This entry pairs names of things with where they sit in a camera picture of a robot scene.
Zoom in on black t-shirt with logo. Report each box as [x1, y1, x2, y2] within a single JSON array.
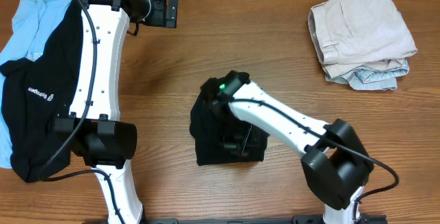
[[1, 1, 83, 183]]

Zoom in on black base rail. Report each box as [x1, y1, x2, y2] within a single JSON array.
[[82, 214, 389, 224]]

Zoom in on folded beige shorts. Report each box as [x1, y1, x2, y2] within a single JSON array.
[[309, 0, 417, 78]]

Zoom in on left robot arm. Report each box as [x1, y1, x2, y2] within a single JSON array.
[[54, 0, 178, 223]]

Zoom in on light blue t-shirt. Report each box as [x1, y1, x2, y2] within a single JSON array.
[[0, 0, 76, 170]]

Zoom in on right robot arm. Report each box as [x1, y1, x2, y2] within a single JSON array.
[[210, 71, 374, 223]]

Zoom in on folded light blue jeans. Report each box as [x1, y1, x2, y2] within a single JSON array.
[[322, 58, 410, 91]]

